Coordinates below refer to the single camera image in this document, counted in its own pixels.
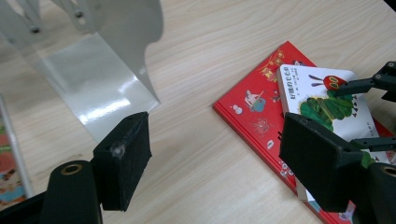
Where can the red picture book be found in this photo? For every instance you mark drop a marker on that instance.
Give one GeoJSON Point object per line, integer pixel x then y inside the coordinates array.
{"type": "Point", "coordinates": [252, 109]}

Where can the light blue animals picture book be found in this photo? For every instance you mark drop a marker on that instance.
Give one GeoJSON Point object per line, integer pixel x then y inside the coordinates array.
{"type": "Point", "coordinates": [9, 168]}

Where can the white caterpillar board book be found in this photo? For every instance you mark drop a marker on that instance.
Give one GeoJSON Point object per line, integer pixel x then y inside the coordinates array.
{"type": "Point", "coordinates": [299, 87]}

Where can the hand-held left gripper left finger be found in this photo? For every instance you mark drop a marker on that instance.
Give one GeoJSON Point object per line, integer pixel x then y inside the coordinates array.
{"type": "Point", "coordinates": [124, 161]}

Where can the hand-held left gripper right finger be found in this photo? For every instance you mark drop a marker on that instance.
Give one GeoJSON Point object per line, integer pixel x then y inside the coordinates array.
{"type": "Point", "coordinates": [323, 165]}

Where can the white expandable book stand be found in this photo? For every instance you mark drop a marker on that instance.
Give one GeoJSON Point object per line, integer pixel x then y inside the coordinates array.
{"type": "Point", "coordinates": [93, 81]}

